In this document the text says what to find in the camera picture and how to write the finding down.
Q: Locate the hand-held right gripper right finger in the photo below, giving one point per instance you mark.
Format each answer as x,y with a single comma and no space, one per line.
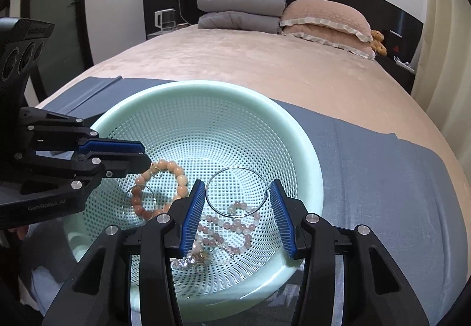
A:
284,221

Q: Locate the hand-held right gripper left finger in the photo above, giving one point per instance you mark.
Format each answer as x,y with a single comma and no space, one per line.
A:
193,217

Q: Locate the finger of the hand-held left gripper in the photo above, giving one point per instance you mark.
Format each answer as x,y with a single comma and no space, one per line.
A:
114,146
121,166

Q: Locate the silver bangle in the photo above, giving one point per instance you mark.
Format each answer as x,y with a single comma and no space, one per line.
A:
125,201
208,197

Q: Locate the mint green plastic basket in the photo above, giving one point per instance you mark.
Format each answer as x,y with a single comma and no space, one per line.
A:
228,127

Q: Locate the glass door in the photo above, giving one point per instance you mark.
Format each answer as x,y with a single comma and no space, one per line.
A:
55,17

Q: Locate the blue cloth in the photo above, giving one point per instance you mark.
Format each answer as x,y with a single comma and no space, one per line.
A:
368,182

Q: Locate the beige bedspread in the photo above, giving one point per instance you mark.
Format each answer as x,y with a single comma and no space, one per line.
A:
276,68

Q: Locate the grey folded quilt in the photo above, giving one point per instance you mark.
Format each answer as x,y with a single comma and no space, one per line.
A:
239,2
235,22

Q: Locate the black nightstand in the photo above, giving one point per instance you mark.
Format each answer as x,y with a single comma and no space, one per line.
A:
397,76

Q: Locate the pink frilled pillow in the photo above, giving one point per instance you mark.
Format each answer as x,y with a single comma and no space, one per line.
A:
323,15
331,41

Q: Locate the white item on nightstand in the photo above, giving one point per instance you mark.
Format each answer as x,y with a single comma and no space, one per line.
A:
404,63

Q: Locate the brown teddy bear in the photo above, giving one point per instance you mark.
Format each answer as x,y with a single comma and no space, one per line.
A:
379,42

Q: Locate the cream curtain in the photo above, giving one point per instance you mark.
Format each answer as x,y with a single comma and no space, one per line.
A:
441,54

